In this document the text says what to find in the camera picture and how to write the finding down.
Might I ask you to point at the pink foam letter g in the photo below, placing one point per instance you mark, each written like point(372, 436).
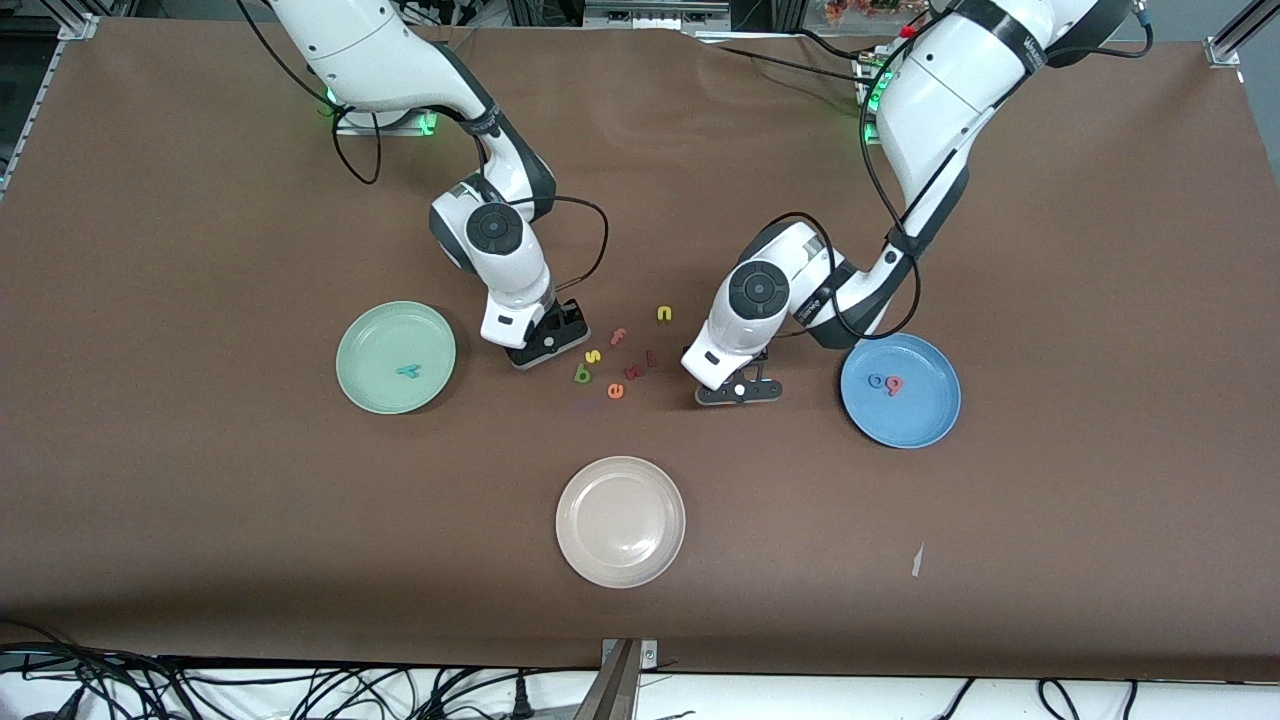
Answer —
point(896, 386)

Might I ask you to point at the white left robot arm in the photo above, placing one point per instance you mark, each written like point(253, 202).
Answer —
point(940, 100)

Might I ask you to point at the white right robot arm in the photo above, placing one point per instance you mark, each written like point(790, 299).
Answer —
point(360, 50)

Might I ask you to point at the green plate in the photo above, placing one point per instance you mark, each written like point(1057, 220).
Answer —
point(380, 340)

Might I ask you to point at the blue plate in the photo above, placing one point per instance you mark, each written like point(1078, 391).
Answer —
point(900, 420)

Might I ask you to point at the beige plate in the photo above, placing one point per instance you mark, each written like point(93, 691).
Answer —
point(620, 522)

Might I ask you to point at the white paper scrap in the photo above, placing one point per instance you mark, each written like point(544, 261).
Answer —
point(917, 560)

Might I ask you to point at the silver metal box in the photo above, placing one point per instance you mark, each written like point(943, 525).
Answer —
point(650, 12)

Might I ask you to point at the black power plug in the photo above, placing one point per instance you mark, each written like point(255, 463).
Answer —
point(520, 700)

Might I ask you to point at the paper table cover sheet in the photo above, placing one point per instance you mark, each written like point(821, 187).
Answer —
point(200, 500)

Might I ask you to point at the red base cap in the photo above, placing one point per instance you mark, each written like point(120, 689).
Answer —
point(906, 32)

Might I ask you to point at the orange flowers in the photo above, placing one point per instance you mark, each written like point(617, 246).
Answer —
point(850, 10)

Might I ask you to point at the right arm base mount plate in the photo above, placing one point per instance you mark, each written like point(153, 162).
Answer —
point(360, 127)

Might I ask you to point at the silver clamp bracket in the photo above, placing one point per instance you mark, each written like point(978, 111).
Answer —
point(648, 652)

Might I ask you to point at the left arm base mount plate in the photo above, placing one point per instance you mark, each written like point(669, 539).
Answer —
point(872, 70)

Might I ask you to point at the grey camera stand pole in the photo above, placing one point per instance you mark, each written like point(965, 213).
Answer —
point(612, 690)

